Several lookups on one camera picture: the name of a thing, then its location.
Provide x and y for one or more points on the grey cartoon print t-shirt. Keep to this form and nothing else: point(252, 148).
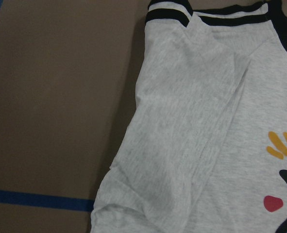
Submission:
point(206, 150)

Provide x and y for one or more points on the brown table mat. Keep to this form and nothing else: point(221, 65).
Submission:
point(68, 72)

